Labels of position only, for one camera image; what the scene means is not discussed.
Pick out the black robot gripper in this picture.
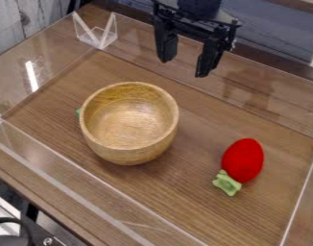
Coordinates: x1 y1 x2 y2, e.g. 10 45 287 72
151 0 240 78

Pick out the red plush strawberry toy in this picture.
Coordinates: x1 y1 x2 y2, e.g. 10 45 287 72
211 138 264 197

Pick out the grey sofa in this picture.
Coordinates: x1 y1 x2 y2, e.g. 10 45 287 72
119 0 313 63

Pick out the wooden bowl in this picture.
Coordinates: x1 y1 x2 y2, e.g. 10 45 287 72
79 82 179 165

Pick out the clear acrylic table barrier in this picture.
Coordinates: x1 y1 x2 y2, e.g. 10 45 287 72
0 6 313 246

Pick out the black metal table leg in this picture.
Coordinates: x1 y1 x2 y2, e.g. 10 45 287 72
25 203 40 222

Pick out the clear acrylic corner bracket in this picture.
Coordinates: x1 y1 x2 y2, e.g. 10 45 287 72
72 12 117 50

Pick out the black cable lower left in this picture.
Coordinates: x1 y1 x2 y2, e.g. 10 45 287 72
0 216 36 246

